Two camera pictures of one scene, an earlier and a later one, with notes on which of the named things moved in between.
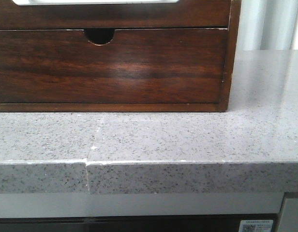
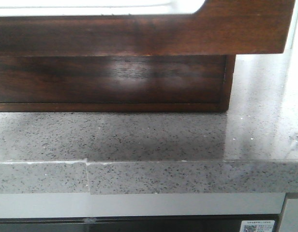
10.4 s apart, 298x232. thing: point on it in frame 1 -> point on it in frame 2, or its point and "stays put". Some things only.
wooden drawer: x=186 y=14 -> x=218 y=27
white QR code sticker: x=256 y=225 stays put
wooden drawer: x=137 y=66 stays put
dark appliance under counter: x=190 y=223 stays put
